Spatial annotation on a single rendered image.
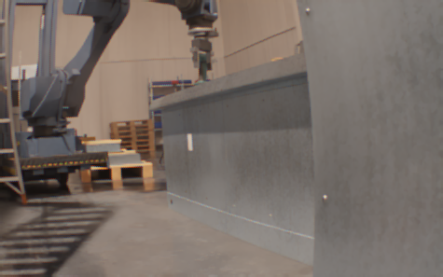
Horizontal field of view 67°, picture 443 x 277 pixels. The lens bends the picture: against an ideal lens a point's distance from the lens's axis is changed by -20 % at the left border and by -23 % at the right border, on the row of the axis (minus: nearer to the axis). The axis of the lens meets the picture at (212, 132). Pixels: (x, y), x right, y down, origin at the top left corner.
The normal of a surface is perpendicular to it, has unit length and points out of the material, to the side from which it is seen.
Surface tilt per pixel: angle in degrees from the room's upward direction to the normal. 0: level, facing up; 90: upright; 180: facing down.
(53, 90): 90
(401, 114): 90
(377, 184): 90
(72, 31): 90
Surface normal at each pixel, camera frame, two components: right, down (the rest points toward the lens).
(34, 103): 0.50, 0.38
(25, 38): 0.35, -0.02
